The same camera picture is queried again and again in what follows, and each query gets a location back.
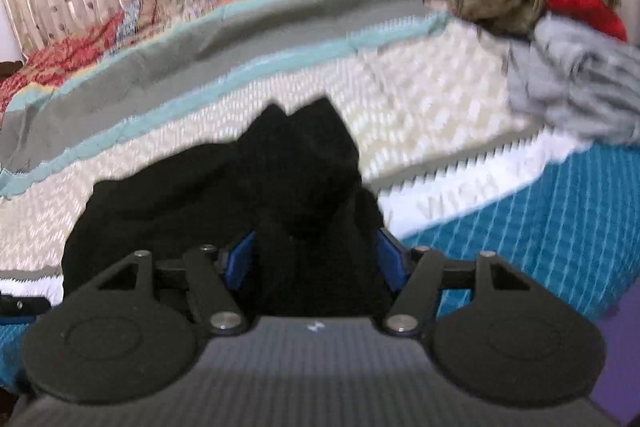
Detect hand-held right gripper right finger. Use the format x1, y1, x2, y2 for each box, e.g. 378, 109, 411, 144
376, 228, 535, 339

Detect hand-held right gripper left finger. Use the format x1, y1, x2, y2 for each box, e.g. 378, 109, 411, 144
95, 231, 257, 337

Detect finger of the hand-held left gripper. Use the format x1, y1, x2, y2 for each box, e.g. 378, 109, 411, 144
0, 294, 52, 320

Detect black pants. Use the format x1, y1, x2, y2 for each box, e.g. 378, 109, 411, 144
61, 98, 393, 318

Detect striped teal grey beige bedspread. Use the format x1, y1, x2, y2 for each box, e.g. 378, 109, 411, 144
0, 0, 640, 400

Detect purple object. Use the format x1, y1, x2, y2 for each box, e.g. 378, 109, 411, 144
592, 292, 640, 427

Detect grey striped cloth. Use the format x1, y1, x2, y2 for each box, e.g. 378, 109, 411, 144
507, 14, 640, 145

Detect red cloth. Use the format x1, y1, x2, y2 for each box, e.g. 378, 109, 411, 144
545, 0, 628, 42

